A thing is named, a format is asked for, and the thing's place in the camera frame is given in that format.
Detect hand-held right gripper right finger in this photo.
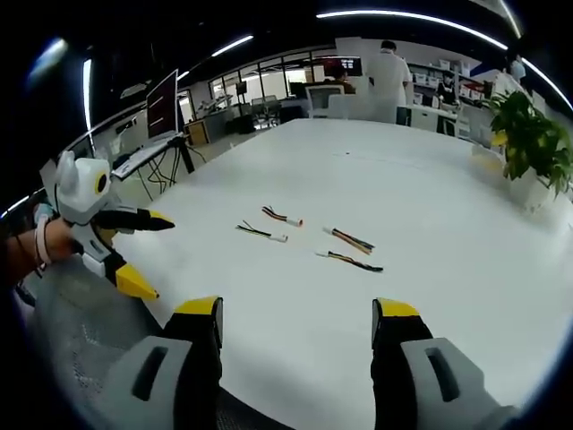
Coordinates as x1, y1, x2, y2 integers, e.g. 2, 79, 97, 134
370, 297, 525, 430

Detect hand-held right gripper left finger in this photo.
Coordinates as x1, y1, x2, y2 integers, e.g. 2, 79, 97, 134
106, 295, 225, 430

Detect JST connector twisted dark wires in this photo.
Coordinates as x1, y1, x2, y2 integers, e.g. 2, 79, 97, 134
315, 249, 385, 273

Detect JST connector yellow green wires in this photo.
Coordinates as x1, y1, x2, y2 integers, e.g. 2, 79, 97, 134
235, 219, 289, 244

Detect JST connector thick multicolour wires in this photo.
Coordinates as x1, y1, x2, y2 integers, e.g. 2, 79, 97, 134
322, 226, 376, 255

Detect JST connector with orange tip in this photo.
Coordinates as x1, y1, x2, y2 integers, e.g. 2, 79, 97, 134
261, 205, 304, 227

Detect pink wrist band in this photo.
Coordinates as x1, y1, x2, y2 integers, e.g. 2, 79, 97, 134
34, 213, 53, 269

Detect grey mesh office chair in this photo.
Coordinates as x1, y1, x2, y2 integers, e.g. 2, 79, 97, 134
17, 268, 216, 430

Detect computer monitor on stand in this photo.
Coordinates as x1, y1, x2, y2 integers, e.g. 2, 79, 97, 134
145, 69, 185, 141

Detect white office chair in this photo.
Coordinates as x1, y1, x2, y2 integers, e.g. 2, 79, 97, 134
304, 83, 346, 119

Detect potted green plant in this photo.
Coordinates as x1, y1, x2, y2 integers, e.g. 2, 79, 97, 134
482, 90, 573, 211

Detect white side desk with cables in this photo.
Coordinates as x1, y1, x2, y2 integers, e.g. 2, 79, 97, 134
110, 132, 196, 201

